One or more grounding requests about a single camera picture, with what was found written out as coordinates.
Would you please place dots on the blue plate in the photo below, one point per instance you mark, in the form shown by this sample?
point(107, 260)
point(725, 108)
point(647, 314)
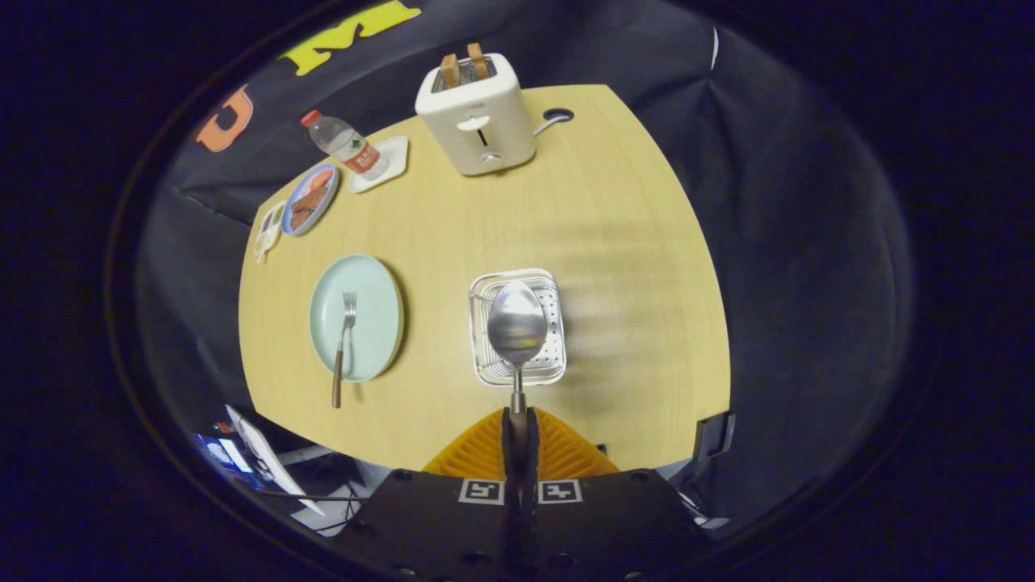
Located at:
point(293, 226)

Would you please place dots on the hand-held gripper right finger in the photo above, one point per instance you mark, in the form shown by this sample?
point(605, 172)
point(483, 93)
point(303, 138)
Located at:
point(532, 485)

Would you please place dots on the brown food slice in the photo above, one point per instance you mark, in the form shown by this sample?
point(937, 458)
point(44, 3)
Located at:
point(305, 208)

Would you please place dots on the orange food piece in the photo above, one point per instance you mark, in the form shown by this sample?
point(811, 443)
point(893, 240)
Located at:
point(322, 178)

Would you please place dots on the black backdrop cloth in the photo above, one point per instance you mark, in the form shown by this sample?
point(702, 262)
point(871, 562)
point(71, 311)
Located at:
point(808, 242)

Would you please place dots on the metal spoon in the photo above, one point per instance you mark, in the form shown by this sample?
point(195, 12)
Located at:
point(517, 323)

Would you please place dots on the red capped water bottle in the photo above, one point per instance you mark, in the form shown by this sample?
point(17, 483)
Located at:
point(348, 145)

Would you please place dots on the white toaster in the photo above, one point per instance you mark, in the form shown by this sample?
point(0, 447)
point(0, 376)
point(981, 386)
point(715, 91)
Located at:
point(485, 113)

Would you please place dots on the blue box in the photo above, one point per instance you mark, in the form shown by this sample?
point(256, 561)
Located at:
point(222, 453)

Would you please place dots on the light green plate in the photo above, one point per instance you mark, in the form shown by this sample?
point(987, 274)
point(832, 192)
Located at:
point(372, 315)

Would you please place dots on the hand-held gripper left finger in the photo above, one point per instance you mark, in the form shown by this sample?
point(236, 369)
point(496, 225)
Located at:
point(509, 485)

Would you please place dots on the black table bracket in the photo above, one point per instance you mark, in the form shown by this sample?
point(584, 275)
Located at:
point(713, 436)

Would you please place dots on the white square coaster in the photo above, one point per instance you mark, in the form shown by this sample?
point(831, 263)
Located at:
point(396, 158)

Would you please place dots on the white board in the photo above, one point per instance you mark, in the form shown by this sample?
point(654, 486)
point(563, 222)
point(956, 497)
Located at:
point(267, 461)

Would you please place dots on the small white sauce dish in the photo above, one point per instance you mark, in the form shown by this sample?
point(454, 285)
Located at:
point(269, 230)

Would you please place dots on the toasted bread slice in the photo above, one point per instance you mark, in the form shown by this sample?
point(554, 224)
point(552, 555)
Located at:
point(479, 61)
point(449, 71)

